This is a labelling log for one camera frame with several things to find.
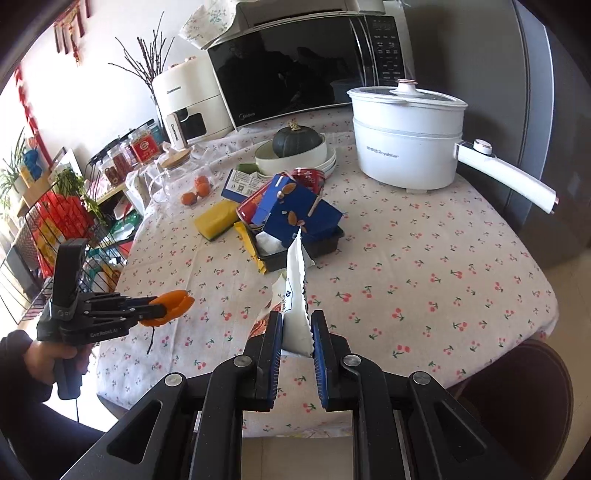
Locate white plastic bag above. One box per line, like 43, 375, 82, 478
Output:
124, 171, 153, 217

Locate white electric pot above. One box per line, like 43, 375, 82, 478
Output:
347, 78, 559, 215

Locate dark green squash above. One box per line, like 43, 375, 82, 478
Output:
271, 121, 324, 158

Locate glass pot lid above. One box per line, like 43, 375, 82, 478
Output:
347, 78, 467, 114

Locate red hanging decoration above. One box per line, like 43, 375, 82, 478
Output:
52, 0, 90, 63

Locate grey refrigerator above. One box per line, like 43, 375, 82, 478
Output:
406, 0, 591, 273

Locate yellow sponge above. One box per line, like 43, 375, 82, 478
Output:
194, 200, 243, 241

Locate blue toy figure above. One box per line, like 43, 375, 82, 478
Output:
23, 148, 44, 181

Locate white bowl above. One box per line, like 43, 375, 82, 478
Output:
255, 134, 329, 175

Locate cherry print tablecloth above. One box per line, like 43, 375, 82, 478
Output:
95, 108, 557, 439

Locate glass jar of red fruit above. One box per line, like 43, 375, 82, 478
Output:
98, 154, 121, 185
108, 143, 134, 178

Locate black wire rack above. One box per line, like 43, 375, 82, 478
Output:
0, 182, 134, 324

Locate person's left forearm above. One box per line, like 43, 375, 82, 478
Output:
0, 330, 47, 407

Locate glass jar with wooden lid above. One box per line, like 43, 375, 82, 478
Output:
139, 150, 213, 206

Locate brown round bin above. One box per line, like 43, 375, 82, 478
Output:
455, 339, 575, 480

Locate blue barcode box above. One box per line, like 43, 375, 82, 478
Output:
222, 168, 273, 204

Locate bamboo teapot lid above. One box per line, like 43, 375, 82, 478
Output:
158, 148, 192, 168

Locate orange peel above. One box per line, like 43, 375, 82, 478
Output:
148, 290, 195, 328

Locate white torn wrapper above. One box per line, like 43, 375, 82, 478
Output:
249, 226, 319, 358

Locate person's left hand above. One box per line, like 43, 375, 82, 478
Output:
21, 342, 90, 384

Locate blue carton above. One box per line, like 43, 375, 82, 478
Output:
252, 173, 343, 243

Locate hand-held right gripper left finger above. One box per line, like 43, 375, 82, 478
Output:
60, 311, 284, 480

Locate green potted plant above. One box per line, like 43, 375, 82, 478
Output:
0, 129, 28, 208

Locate red snack packet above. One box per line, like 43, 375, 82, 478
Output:
236, 191, 273, 227

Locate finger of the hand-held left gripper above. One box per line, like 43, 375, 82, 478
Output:
87, 307, 170, 332
84, 294, 163, 310

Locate crumpled white tissue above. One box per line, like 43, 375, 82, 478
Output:
256, 231, 289, 257

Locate black plastic tray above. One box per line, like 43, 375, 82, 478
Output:
245, 222, 346, 273

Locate person's dark clothed leg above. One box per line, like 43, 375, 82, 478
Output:
0, 401, 109, 480

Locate red label glass jar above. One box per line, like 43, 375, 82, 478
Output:
128, 127, 160, 164

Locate green packet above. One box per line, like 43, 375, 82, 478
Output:
108, 210, 144, 241

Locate dried branches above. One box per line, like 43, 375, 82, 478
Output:
111, 11, 174, 90

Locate red wall garland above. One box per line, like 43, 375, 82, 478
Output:
14, 65, 51, 158

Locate red packets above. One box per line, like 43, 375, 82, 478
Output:
32, 191, 93, 278

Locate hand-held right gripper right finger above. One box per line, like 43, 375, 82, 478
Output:
310, 310, 539, 480

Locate white air fryer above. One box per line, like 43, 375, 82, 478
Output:
151, 55, 234, 151

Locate green leafy plant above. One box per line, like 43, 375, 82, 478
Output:
53, 168, 107, 224

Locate yellow cloth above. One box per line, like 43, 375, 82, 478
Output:
233, 222, 269, 276

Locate black microwave oven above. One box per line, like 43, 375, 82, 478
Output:
206, 14, 416, 132

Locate floral cloth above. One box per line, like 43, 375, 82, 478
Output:
179, 0, 241, 49

